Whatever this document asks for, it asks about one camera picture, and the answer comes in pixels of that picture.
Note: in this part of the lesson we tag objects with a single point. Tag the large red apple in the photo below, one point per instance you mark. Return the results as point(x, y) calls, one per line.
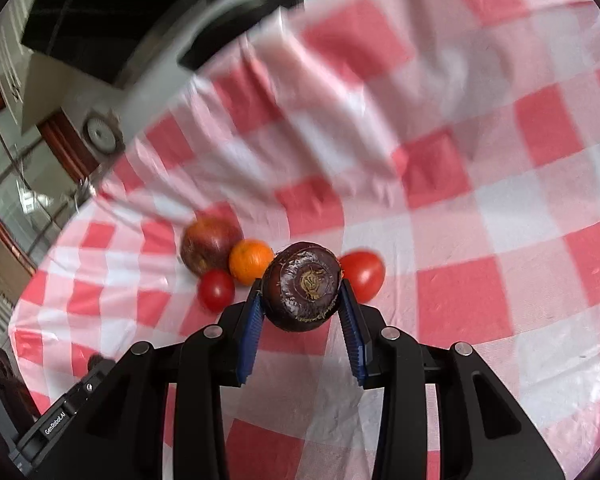
point(207, 250)

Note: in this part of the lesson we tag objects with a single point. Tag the round white metal disc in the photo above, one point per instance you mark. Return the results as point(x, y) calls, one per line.
point(101, 133)

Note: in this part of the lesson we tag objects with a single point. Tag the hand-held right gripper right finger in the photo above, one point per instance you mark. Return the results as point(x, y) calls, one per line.
point(355, 340)

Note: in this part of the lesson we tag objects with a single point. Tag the wooden door frame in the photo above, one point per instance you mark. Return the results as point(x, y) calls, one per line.
point(62, 147)

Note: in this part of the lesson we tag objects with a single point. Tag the large red tomato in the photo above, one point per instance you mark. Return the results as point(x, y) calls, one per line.
point(216, 290)

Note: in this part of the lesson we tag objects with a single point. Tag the dark grey refrigerator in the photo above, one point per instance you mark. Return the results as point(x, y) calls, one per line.
point(130, 0)

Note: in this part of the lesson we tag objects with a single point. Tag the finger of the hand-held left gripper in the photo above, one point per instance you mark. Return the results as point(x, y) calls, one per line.
point(99, 366)

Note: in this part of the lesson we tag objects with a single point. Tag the small orange mandarin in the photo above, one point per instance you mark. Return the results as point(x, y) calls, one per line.
point(249, 260)

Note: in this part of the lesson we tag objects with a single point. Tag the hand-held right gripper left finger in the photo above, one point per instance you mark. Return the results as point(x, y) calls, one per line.
point(250, 335)

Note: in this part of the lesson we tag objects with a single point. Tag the dark purple water chestnut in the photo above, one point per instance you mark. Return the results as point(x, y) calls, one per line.
point(302, 290)

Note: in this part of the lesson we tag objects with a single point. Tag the red white checkered tablecloth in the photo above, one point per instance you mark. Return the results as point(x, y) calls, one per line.
point(430, 160)

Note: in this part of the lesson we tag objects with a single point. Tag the small red tomato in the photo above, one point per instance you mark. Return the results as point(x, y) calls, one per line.
point(365, 275)

